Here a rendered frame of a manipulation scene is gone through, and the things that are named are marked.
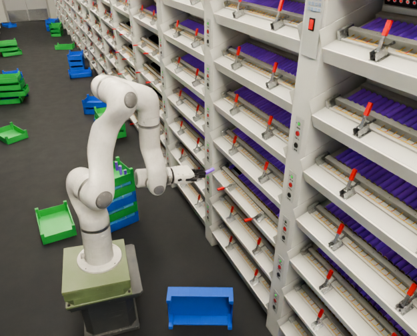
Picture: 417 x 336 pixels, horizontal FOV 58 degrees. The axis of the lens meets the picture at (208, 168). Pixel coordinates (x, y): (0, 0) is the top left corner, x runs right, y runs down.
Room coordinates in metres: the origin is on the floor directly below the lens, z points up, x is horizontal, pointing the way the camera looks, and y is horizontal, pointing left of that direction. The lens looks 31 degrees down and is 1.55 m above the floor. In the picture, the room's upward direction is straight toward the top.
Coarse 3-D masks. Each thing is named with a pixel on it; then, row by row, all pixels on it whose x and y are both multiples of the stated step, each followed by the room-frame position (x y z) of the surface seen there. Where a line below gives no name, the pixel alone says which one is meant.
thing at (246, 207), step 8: (224, 160) 1.73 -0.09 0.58; (216, 168) 1.71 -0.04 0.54; (216, 176) 1.67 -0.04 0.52; (224, 184) 1.59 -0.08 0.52; (232, 192) 1.52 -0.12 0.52; (240, 192) 1.50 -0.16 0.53; (240, 200) 1.45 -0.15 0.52; (248, 200) 1.44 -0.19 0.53; (240, 208) 1.44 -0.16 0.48; (248, 208) 1.38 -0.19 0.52; (256, 208) 1.37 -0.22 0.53; (248, 216) 1.36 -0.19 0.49; (256, 224) 1.29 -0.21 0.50; (264, 224) 1.27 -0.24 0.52; (264, 232) 1.23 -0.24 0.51; (272, 232) 1.21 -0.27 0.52; (272, 240) 1.17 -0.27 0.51
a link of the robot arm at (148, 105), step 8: (96, 80) 1.35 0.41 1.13; (120, 80) 1.41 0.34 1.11; (128, 80) 1.42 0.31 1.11; (96, 88) 1.33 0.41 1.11; (136, 88) 1.39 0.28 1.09; (144, 88) 1.40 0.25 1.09; (96, 96) 1.33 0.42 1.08; (144, 96) 1.38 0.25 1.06; (152, 96) 1.40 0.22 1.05; (144, 104) 1.38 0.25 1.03; (152, 104) 1.39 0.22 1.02; (144, 112) 1.39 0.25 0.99; (152, 112) 1.39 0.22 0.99; (144, 120) 1.39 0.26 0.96; (152, 120) 1.39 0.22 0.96
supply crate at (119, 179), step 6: (114, 162) 2.08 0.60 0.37; (120, 162) 2.08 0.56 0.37; (114, 168) 2.08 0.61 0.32; (126, 168) 2.01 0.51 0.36; (132, 168) 1.95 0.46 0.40; (114, 174) 2.00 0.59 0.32; (126, 174) 1.92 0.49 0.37; (132, 174) 1.94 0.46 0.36; (120, 180) 1.89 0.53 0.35; (126, 180) 1.92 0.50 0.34
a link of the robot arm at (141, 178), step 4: (136, 172) 1.40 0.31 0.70; (140, 172) 1.39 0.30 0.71; (144, 172) 1.40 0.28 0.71; (136, 176) 1.39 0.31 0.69; (140, 176) 1.38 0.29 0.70; (144, 176) 1.38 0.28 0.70; (136, 180) 1.39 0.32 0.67; (140, 180) 1.37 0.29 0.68; (144, 180) 1.37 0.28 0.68; (136, 184) 1.38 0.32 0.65; (140, 184) 1.36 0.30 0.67; (144, 184) 1.37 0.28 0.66
